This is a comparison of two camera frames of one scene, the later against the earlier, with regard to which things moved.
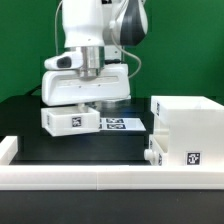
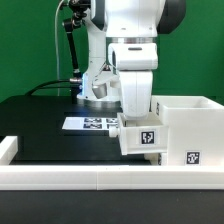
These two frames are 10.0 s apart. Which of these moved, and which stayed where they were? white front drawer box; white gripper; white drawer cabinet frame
Moved: white gripper
Stayed: white front drawer box; white drawer cabinet frame
